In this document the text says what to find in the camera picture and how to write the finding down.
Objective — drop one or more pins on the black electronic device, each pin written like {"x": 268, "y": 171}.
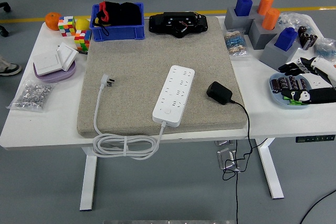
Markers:
{"x": 160, "y": 23}

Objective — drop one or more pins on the clear bag of blue parts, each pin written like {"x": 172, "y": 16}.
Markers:
{"x": 294, "y": 20}
{"x": 326, "y": 48}

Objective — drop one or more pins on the clear bag of metal nuts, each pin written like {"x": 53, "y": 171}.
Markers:
{"x": 31, "y": 95}

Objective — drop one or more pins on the pack of dark capacitors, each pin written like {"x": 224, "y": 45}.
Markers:
{"x": 291, "y": 83}

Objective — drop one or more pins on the orange cylinder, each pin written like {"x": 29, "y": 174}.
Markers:
{"x": 265, "y": 5}
{"x": 270, "y": 19}

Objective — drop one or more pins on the small dark metal part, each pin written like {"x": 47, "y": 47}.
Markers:
{"x": 82, "y": 52}

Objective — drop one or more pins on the orange fruit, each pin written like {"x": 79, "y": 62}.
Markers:
{"x": 51, "y": 20}

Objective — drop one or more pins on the pile of green pegs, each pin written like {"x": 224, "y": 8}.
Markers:
{"x": 291, "y": 101}

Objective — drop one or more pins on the white power strip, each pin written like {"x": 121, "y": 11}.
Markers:
{"x": 173, "y": 95}

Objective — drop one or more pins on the robot right hand white shell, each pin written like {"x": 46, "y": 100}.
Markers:
{"x": 323, "y": 64}

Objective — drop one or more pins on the person's shoe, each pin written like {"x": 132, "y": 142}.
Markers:
{"x": 10, "y": 69}

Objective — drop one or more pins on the rubik's cube with white face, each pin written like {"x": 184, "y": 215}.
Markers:
{"x": 67, "y": 26}

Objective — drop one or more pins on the clear bag of resistors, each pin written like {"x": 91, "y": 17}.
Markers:
{"x": 236, "y": 43}

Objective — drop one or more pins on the blue block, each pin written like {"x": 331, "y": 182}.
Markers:
{"x": 242, "y": 6}
{"x": 284, "y": 39}

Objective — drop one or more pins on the white table leg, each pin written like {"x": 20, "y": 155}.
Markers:
{"x": 271, "y": 176}
{"x": 88, "y": 182}

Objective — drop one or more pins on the yellow lemon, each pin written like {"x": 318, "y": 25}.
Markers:
{"x": 82, "y": 23}

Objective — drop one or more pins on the grey stepped block holder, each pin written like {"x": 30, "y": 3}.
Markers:
{"x": 262, "y": 37}

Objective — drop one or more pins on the black office chair caster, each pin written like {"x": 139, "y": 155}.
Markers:
{"x": 3, "y": 31}
{"x": 5, "y": 6}

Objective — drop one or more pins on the grey-brown mat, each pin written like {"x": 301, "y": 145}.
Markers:
{"x": 136, "y": 64}

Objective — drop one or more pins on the black table control panel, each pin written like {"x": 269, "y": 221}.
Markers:
{"x": 315, "y": 138}

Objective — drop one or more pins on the white two-gang wall switch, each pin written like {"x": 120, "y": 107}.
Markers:
{"x": 67, "y": 56}

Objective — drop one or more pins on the light blue plate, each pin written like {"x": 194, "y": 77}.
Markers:
{"x": 284, "y": 106}

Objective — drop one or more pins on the purple tray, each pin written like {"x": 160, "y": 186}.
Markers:
{"x": 60, "y": 75}

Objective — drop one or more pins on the blue plastic bin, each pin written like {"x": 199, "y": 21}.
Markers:
{"x": 118, "y": 33}

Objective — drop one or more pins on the metal floor bracket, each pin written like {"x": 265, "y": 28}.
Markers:
{"x": 224, "y": 143}
{"x": 225, "y": 159}

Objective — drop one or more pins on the black cloth with red trim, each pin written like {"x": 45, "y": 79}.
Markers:
{"x": 123, "y": 14}

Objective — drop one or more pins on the rubik's cube red yellow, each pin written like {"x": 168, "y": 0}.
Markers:
{"x": 82, "y": 40}

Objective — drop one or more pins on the black plug adapter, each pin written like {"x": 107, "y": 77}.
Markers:
{"x": 219, "y": 93}

